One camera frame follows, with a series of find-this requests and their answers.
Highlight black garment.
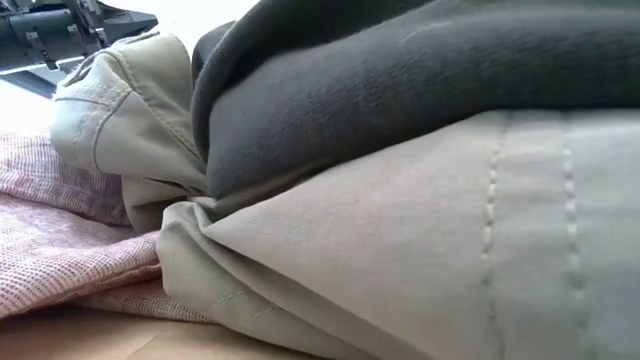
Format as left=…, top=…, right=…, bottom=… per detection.
left=189, top=0, right=640, bottom=201

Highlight pink woven cloth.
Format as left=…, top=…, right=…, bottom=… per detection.
left=0, top=127, right=211, bottom=324

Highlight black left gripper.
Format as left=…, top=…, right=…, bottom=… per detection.
left=0, top=0, right=159, bottom=76

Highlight khaki pants with black waistband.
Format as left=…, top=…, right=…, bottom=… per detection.
left=49, top=30, right=640, bottom=360

